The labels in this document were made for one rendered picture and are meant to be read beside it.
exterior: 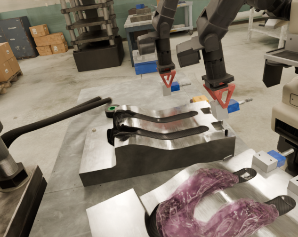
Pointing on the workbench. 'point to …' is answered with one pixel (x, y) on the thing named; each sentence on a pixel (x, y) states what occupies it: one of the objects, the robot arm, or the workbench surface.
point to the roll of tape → (109, 111)
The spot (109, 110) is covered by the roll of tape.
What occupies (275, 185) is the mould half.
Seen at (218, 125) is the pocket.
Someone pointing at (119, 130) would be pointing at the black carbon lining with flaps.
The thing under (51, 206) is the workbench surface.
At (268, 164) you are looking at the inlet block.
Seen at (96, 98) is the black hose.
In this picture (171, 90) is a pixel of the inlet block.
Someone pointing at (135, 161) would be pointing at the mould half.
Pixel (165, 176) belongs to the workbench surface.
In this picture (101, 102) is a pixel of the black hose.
